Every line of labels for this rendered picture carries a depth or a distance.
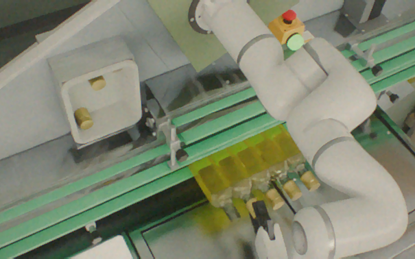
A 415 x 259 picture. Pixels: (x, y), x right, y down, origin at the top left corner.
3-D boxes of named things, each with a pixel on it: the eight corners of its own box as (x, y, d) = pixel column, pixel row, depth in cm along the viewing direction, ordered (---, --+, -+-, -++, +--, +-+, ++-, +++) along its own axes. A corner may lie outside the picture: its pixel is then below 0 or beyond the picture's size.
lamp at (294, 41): (284, 47, 137) (290, 54, 135) (287, 35, 133) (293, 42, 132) (297, 42, 138) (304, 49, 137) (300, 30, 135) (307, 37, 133)
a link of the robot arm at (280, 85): (225, 62, 98) (269, 121, 91) (277, 16, 95) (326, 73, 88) (245, 78, 107) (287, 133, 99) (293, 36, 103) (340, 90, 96)
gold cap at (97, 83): (83, 69, 112) (90, 83, 110) (98, 64, 114) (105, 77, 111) (85, 80, 115) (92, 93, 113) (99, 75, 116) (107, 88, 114)
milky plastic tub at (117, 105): (64, 121, 125) (77, 147, 120) (46, 59, 107) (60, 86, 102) (128, 97, 130) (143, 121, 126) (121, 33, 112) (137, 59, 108)
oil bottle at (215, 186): (178, 151, 138) (216, 213, 128) (177, 140, 134) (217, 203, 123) (195, 144, 140) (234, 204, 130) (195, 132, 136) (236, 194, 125)
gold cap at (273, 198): (262, 198, 130) (271, 212, 128) (265, 191, 127) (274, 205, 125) (274, 192, 131) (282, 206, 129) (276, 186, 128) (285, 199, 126)
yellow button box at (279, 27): (265, 35, 141) (279, 52, 137) (269, 14, 135) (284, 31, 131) (285, 27, 143) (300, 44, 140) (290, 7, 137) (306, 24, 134)
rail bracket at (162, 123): (156, 147, 130) (178, 184, 124) (153, 107, 117) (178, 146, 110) (166, 143, 131) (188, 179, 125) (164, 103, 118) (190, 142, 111)
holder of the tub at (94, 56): (68, 132, 129) (79, 155, 125) (46, 57, 107) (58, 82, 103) (129, 109, 135) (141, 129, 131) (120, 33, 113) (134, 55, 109)
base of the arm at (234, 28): (177, 4, 102) (213, 55, 95) (223, -39, 99) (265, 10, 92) (210, 36, 115) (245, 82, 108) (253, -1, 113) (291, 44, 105)
